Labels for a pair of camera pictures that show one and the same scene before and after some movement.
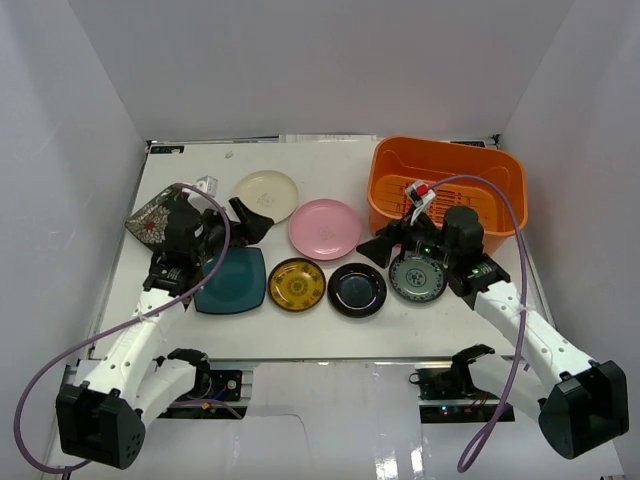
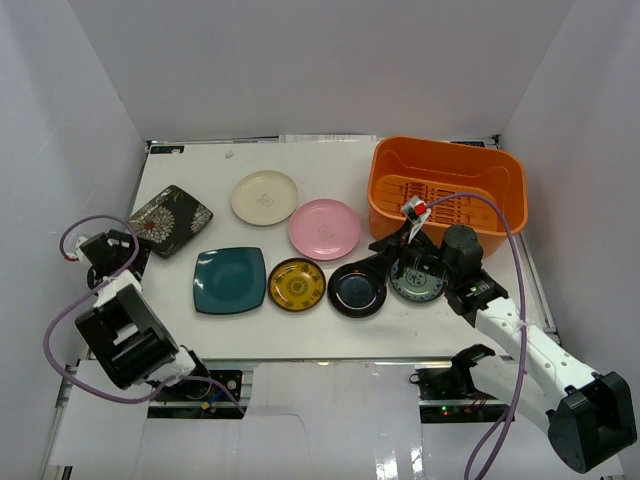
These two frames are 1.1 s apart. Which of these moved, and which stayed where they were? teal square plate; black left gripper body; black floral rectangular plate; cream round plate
Moved: black left gripper body
Stayed: black floral rectangular plate; teal square plate; cream round plate
